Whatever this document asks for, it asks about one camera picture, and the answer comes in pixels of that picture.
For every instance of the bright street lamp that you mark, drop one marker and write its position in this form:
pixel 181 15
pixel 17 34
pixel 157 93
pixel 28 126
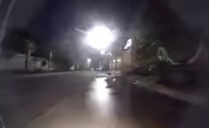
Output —
pixel 99 37

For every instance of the dark asphalt road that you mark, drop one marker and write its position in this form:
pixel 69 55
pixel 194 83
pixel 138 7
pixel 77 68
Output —
pixel 75 106

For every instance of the pole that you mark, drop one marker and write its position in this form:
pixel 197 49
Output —
pixel 50 60

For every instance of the pale vehicle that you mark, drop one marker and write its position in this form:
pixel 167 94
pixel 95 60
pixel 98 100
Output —
pixel 38 64

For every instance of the pale kerb strip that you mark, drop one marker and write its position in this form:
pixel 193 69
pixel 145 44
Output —
pixel 178 91

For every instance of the pale wall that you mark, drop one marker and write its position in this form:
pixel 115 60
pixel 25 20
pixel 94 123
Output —
pixel 10 62

